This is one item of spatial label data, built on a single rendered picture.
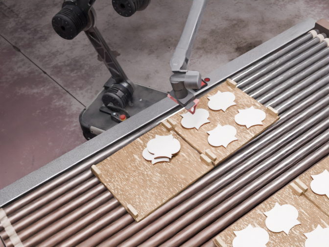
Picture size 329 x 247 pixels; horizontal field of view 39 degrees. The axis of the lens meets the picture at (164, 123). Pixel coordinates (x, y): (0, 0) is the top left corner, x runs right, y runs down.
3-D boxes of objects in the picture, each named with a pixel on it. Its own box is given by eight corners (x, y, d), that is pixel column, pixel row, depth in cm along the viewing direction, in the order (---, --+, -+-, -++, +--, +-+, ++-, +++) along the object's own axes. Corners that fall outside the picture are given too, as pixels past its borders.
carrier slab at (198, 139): (164, 123, 221) (164, 120, 219) (226, 82, 236) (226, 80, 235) (215, 166, 201) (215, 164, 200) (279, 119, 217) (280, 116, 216)
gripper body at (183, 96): (180, 86, 206) (176, 75, 200) (195, 97, 200) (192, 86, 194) (169, 96, 204) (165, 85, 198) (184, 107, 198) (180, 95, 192)
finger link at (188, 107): (191, 103, 209) (187, 89, 202) (202, 111, 205) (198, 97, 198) (180, 112, 207) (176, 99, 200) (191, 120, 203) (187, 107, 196)
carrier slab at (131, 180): (90, 170, 204) (90, 168, 203) (163, 124, 220) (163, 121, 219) (137, 223, 185) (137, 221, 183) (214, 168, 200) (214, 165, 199)
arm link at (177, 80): (170, 71, 194) (167, 81, 191) (186, 71, 192) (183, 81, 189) (174, 82, 200) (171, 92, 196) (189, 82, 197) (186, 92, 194)
